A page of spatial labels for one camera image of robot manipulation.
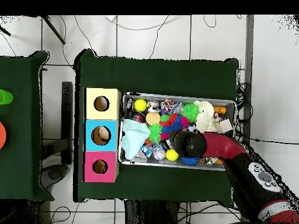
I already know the wooden box with three holes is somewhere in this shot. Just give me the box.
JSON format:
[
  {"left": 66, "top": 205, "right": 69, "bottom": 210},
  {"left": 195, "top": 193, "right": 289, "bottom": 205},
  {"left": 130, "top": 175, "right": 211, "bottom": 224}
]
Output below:
[{"left": 83, "top": 87, "right": 122, "bottom": 183}]

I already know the clear mesh bin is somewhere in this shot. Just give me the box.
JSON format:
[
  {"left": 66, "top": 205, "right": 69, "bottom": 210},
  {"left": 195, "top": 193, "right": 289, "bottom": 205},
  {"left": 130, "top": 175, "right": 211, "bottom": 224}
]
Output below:
[{"left": 118, "top": 92, "right": 237, "bottom": 172}]

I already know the orange foam disc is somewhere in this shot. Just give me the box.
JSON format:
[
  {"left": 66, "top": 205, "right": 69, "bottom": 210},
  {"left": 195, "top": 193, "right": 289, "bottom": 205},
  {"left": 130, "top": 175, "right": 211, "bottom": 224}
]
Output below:
[{"left": 145, "top": 111, "right": 162, "bottom": 127}]

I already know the silver soda can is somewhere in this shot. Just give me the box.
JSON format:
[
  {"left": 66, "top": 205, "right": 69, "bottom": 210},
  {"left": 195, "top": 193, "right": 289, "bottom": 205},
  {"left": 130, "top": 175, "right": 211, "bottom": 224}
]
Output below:
[{"left": 147, "top": 100, "right": 161, "bottom": 114}]

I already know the mint green cloth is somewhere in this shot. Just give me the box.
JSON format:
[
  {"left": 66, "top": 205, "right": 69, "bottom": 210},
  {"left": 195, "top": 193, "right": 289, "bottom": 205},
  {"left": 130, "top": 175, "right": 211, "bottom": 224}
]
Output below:
[{"left": 120, "top": 118, "right": 152, "bottom": 162}]

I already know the yellow ball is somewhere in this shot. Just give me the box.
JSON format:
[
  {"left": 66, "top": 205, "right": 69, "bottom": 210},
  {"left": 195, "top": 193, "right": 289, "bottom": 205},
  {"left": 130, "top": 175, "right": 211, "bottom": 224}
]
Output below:
[
  {"left": 165, "top": 149, "right": 180, "bottom": 163},
  {"left": 134, "top": 98, "right": 148, "bottom": 113}
]

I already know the green spiky ball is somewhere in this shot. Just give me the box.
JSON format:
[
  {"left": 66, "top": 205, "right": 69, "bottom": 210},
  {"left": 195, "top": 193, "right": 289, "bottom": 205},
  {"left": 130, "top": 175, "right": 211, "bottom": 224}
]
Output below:
[{"left": 181, "top": 103, "right": 199, "bottom": 124}]

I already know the dark green table cloth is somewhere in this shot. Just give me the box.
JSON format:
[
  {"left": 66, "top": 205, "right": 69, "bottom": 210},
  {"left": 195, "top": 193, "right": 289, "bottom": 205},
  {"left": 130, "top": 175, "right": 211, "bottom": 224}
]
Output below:
[
  {"left": 0, "top": 50, "right": 50, "bottom": 201},
  {"left": 74, "top": 48, "right": 240, "bottom": 206}
]

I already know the blue spiky ball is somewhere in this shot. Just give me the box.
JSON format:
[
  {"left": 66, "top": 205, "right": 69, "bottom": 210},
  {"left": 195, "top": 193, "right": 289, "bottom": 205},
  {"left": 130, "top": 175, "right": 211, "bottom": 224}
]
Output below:
[{"left": 181, "top": 157, "right": 200, "bottom": 167}]

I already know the cream knitted cloth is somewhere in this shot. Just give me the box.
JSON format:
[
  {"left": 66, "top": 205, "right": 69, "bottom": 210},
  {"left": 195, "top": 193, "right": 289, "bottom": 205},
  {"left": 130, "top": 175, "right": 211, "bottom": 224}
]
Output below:
[{"left": 193, "top": 100, "right": 218, "bottom": 134}]

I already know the plain wooden block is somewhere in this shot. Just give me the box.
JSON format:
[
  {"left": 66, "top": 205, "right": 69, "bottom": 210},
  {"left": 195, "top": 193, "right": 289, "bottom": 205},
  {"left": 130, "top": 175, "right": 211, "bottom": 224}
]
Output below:
[{"left": 214, "top": 118, "right": 234, "bottom": 134}]

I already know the black tripod leg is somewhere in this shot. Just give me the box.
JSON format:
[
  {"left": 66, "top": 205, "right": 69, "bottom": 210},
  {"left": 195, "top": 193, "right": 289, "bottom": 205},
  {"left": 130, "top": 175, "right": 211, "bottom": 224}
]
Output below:
[{"left": 39, "top": 15, "right": 66, "bottom": 45}]

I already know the green cup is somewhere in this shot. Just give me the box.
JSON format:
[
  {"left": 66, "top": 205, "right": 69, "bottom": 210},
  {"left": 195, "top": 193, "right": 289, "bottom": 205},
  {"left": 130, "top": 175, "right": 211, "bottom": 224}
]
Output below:
[{"left": 0, "top": 88, "right": 15, "bottom": 106}]

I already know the orange round object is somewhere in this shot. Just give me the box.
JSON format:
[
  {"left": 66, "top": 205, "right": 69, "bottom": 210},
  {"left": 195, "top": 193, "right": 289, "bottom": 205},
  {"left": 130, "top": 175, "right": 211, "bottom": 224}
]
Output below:
[{"left": 0, "top": 121, "right": 8, "bottom": 150}]

